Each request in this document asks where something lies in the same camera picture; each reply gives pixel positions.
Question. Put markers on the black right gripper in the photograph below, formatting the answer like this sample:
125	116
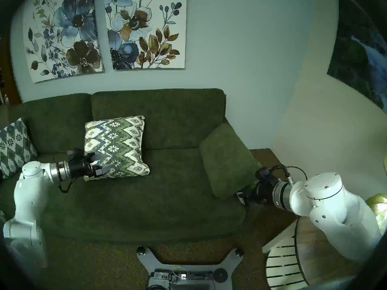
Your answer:
263	189

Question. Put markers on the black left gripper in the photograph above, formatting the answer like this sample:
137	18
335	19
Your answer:
81	168

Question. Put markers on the zigzag patterned throw pillow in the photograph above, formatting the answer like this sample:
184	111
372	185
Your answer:
121	141

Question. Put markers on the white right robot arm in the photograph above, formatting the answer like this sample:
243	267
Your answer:
326	195

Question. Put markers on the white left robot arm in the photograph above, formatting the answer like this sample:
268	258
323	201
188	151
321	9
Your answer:
27	201

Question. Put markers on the green sofa armrest cushion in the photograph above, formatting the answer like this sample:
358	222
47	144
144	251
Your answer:
226	159

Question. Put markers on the dark green fabric sofa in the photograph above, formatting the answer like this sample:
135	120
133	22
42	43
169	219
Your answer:
169	195

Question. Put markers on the diamond patterned throw pillow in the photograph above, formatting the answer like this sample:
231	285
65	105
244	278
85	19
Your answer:
13	147

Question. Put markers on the black base caster knob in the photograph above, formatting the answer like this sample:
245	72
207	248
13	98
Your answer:
239	252
141	250

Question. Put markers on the white slatted wooden chair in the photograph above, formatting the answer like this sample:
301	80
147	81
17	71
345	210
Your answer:
281	262

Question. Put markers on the black round base disc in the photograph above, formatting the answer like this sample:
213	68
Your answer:
220	275

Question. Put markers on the round wooden side table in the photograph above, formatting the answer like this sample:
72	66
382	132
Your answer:
314	250

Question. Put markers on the black power strip box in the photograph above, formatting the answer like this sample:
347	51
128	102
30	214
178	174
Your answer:
198	275

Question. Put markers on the floral canvas with blue flowers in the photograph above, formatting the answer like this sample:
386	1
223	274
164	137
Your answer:
66	35

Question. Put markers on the yellow-green ceramic lamp base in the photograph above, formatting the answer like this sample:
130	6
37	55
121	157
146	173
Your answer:
378	207

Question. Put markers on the floral canvas with brown leaves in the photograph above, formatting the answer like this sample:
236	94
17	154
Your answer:
145	29

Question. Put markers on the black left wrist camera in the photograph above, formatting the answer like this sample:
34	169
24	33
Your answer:
77	153

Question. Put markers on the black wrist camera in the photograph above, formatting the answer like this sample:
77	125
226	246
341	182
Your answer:
262	173
77	153

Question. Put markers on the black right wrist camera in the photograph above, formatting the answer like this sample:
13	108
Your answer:
262	173

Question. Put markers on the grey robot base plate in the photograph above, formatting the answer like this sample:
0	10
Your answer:
151	262

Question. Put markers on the waterfall landscape wall picture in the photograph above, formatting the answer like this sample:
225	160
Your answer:
359	50

